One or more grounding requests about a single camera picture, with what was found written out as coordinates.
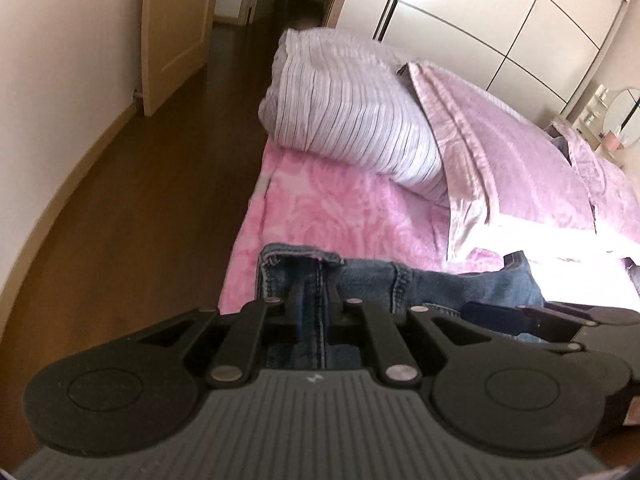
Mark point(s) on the blue denim jeans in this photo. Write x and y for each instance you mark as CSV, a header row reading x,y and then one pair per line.
x,y
440,285

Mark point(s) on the striped white pillow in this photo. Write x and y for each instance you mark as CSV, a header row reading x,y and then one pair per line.
x,y
350,110

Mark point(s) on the white wardrobe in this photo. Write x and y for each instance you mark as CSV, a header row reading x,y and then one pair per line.
x,y
475,10

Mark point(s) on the pink pillow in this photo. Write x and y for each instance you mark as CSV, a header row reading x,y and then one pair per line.
x,y
615,190

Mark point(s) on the pink cup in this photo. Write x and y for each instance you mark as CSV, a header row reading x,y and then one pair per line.
x,y
611,141

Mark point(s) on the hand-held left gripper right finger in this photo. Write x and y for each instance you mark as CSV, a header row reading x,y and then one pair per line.
x,y
336,315

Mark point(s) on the cream wooden door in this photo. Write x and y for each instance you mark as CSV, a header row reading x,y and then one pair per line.
x,y
175,20

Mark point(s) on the pink floral blanket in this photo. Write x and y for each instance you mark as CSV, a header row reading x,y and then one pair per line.
x,y
325,200

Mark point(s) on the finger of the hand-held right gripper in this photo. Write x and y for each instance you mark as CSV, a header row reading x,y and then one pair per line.
x,y
510,320
590,316

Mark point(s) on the white shelf organizer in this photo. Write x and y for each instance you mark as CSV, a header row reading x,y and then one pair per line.
x,y
592,110

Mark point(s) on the pink pillows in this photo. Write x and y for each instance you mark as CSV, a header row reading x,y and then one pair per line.
x,y
515,160

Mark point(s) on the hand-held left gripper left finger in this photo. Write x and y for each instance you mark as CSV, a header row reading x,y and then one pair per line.
x,y
292,310

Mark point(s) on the oval mirror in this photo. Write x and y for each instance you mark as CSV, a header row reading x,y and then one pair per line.
x,y
625,110

